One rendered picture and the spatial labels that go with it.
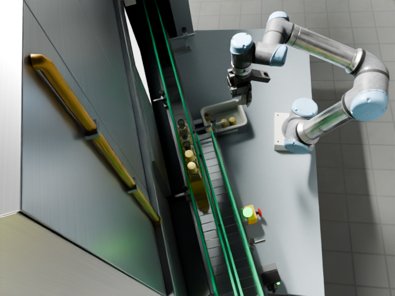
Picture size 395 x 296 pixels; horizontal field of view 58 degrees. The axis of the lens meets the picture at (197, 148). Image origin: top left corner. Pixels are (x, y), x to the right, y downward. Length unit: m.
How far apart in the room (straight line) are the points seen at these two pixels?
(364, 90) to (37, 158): 1.14
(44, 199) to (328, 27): 3.35
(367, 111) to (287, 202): 0.64
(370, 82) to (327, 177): 1.43
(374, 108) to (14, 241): 1.19
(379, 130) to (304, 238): 1.47
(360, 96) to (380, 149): 1.59
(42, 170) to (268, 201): 1.45
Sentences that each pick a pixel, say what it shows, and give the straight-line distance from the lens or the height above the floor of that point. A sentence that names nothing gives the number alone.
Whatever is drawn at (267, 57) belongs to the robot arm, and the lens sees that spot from 1.27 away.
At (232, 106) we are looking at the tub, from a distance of 2.00.
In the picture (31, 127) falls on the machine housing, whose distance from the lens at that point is 0.46.
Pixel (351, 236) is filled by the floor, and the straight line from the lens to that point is 2.61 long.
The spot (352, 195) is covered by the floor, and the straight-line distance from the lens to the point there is 2.72.
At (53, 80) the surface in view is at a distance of 0.54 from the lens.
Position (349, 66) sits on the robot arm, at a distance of 1.45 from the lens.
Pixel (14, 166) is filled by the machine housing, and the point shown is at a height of 2.13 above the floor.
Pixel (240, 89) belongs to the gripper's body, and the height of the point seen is 1.31.
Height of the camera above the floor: 2.44
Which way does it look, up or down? 61 degrees down
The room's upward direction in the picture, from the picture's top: 14 degrees counter-clockwise
